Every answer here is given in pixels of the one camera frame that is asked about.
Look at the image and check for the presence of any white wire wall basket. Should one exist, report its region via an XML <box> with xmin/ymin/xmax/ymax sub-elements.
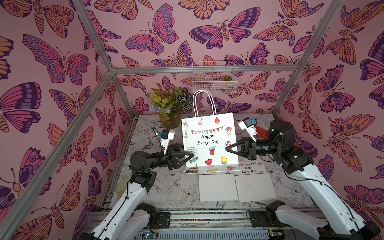
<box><xmin>191</xmin><ymin>61</ymin><xmax>238</xmax><ymax>95</ymax></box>

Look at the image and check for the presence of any aluminium frame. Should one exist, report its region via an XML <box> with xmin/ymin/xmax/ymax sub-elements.
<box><xmin>0</xmin><ymin>0</ymin><xmax>346</xmax><ymax>240</ymax></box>

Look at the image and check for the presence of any white party paper bag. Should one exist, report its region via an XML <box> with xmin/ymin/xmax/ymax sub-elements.
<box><xmin>235</xmin><ymin>162</ymin><xmax>277</xmax><ymax>203</ymax></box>

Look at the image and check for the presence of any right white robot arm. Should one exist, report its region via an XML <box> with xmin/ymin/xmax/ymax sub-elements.
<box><xmin>226</xmin><ymin>118</ymin><xmax>381</xmax><ymax>240</ymax></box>

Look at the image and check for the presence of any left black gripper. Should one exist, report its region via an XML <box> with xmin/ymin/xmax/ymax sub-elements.
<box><xmin>147</xmin><ymin>146</ymin><xmax>192</xmax><ymax>174</ymax></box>

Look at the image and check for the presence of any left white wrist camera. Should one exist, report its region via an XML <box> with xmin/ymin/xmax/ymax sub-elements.
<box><xmin>157</xmin><ymin>129</ymin><xmax>175</xmax><ymax>155</ymax></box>

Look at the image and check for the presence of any red glove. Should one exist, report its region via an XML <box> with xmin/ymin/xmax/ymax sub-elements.
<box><xmin>255</xmin><ymin>126</ymin><xmax>268</xmax><ymax>139</ymax></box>

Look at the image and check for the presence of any potted green plant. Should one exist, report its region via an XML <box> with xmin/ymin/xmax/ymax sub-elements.
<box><xmin>150</xmin><ymin>88</ymin><xmax>193</xmax><ymax>130</ymax></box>

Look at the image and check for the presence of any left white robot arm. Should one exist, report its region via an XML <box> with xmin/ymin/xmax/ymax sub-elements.
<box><xmin>79</xmin><ymin>145</ymin><xmax>194</xmax><ymax>240</ymax></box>

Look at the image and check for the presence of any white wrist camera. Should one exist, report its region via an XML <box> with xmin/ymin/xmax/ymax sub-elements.
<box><xmin>238</xmin><ymin>118</ymin><xmax>258</xmax><ymax>142</ymax></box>
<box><xmin>157</xmin><ymin>129</ymin><xmax>175</xmax><ymax>155</ymax></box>

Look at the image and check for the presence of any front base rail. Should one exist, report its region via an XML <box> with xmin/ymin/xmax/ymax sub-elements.
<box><xmin>80</xmin><ymin>208</ymin><xmax>340</xmax><ymax>240</ymax></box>

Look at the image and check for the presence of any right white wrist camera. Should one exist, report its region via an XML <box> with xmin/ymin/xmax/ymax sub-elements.
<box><xmin>238</xmin><ymin>118</ymin><xmax>258</xmax><ymax>142</ymax></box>

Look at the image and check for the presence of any small succulent in basket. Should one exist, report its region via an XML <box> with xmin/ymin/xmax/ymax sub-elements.
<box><xmin>223</xmin><ymin>76</ymin><xmax>233</xmax><ymax>82</ymax></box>

